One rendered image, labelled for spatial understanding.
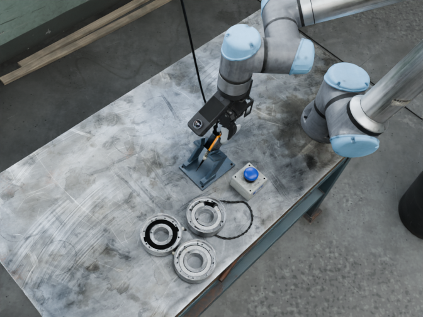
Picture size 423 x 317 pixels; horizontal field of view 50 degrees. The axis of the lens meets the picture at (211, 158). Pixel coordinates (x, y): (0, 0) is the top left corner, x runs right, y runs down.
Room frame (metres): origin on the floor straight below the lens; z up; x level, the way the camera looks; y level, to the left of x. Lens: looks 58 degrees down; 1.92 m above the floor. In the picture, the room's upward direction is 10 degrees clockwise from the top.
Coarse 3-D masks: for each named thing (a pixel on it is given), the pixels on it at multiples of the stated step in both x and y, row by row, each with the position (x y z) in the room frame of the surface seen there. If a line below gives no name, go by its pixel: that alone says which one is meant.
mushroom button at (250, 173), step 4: (248, 168) 0.65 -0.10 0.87; (252, 168) 0.65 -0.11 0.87; (244, 172) 0.63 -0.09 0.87; (248, 172) 0.63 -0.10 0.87; (252, 172) 0.63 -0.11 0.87; (256, 172) 0.64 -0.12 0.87; (244, 176) 0.62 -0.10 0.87; (248, 176) 0.62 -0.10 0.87; (252, 176) 0.62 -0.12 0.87; (256, 176) 0.63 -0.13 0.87; (248, 180) 0.61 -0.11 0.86; (252, 180) 0.62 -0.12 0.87
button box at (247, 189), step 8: (232, 176) 0.63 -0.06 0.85; (240, 176) 0.63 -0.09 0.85; (264, 176) 0.65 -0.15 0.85; (232, 184) 0.62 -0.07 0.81; (240, 184) 0.61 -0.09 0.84; (248, 184) 0.61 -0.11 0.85; (256, 184) 0.62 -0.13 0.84; (264, 184) 0.64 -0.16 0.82; (240, 192) 0.60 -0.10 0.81; (248, 192) 0.59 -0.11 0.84; (256, 192) 0.61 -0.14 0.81; (248, 200) 0.59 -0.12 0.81
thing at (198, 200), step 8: (200, 200) 0.55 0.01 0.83; (208, 200) 0.55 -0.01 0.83; (216, 200) 0.55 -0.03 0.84; (192, 208) 0.52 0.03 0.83; (200, 208) 0.53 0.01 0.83; (208, 208) 0.53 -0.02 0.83; (224, 208) 0.53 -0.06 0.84; (216, 216) 0.51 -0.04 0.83; (224, 216) 0.51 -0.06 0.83; (192, 224) 0.48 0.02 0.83; (200, 224) 0.48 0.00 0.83; (208, 224) 0.49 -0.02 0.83; (224, 224) 0.49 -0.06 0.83; (200, 232) 0.46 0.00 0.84; (208, 232) 0.46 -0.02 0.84; (216, 232) 0.47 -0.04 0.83
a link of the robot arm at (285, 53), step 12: (276, 24) 0.78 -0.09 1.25; (288, 24) 0.79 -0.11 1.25; (264, 36) 0.78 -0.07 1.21; (276, 36) 0.75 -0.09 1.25; (288, 36) 0.75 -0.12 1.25; (264, 48) 0.70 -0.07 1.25; (276, 48) 0.71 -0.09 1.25; (288, 48) 0.71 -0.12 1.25; (300, 48) 0.72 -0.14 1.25; (312, 48) 0.73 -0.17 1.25; (264, 60) 0.69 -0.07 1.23; (276, 60) 0.69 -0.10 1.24; (288, 60) 0.70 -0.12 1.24; (300, 60) 0.70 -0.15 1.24; (312, 60) 0.71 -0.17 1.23; (264, 72) 0.69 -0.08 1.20; (276, 72) 0.69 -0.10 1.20; (288, 72) 0.69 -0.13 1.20; (300, 72) 0.70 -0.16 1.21
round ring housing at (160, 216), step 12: (156, 216) 0.48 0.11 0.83; (168, 216) 0.48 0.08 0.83; (144, 228) 0.44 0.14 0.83; (156, 228) 0.45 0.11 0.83; (168, 228) 0.45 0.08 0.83; (180, 228) 0.46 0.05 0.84; (156, 240) 0.42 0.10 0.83; (168, 240) 0.42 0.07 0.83; (180, 240) 0.42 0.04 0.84; (156, 252) 0.38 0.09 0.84; (168, 252) 0.39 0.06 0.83
